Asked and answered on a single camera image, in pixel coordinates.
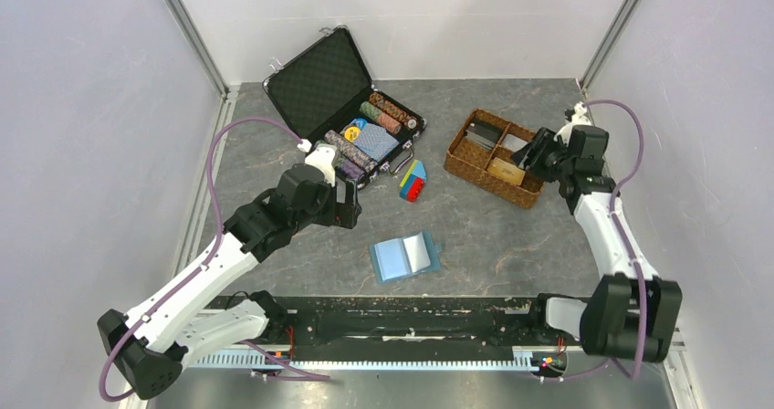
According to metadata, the blue card holder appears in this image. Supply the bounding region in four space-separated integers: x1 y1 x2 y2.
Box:
369 230 443 284

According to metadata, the white card stack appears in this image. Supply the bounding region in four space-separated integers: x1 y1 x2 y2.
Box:
501 133 529 152

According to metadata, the colourful toy brick block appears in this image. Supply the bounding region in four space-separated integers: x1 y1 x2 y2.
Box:
399 160 427 203

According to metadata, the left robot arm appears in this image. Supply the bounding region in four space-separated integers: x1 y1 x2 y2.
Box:
97 163 361 402

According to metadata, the blue playing card deck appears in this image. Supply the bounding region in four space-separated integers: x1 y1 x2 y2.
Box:
353 123 398 162

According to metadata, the green pink chip stack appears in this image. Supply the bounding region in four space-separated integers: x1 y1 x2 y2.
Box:
360 101 402 135

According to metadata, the black poker chip case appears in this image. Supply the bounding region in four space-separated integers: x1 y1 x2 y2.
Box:
262 26 427 190

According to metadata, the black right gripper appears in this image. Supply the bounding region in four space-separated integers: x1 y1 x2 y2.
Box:
509 127 574 184

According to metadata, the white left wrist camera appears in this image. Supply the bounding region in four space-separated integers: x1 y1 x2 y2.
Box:
297 139 339 186

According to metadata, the white cable duct rail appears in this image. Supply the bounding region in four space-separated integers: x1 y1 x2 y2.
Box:
192 347 564 373

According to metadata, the dark card stack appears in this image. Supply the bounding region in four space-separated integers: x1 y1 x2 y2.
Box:
465 119 504 150

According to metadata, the yellow dealer chip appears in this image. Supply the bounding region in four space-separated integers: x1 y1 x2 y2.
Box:
342 126 361 142

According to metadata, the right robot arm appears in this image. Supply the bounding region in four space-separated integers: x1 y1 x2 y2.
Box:
511 124 683 363

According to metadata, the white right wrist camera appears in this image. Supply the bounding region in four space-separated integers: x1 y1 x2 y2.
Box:
554 101 594 146

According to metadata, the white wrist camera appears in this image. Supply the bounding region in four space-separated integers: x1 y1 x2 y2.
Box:
554 101 594 146
297 139 339 186

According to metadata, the gold VIP card stack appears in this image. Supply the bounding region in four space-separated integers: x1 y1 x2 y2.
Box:
486 157 525 186

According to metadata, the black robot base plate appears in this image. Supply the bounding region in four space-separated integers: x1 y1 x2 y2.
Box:
255 296 579 362

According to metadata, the woven wicker basket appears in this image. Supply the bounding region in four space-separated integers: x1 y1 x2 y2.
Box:
444 109 544 209

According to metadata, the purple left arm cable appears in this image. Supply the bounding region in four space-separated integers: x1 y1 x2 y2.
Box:
98 117 309 403

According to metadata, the brown orange chip stack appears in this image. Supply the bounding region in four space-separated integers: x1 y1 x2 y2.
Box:
369 92 419 130

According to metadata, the green purple chip stack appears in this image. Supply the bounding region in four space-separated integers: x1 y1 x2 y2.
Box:
313 141 366 182

